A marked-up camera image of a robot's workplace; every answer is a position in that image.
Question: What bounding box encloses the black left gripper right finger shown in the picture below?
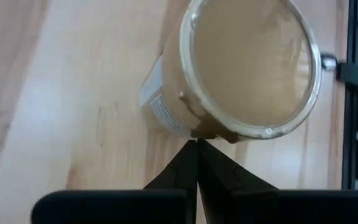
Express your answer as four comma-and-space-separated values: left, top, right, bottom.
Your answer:
197, 139, 278, 224

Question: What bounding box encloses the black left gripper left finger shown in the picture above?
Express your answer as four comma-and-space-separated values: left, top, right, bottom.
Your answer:
143, 139, 198, 190

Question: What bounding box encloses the spice jar with tan lid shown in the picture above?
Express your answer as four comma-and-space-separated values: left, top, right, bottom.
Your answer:
138, 0, 323, 144

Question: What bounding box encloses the black table-edge clamp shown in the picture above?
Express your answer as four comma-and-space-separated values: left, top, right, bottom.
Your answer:
336, 62, 358, 94

